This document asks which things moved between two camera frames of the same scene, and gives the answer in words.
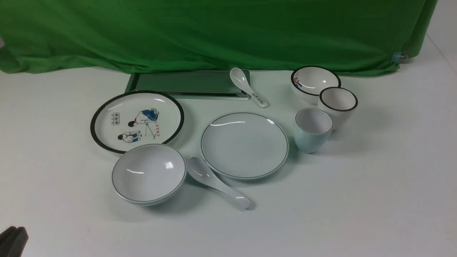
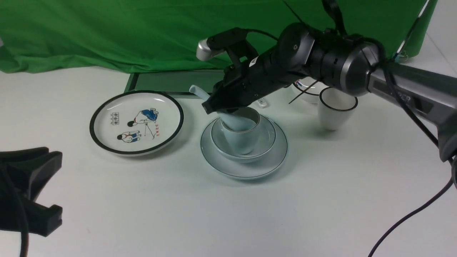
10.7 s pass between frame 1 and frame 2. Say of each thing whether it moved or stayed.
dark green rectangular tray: stayed
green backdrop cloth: stayed
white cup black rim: stayed
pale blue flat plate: stayed
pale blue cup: moved
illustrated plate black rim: stayed
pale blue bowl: moved
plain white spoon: moved
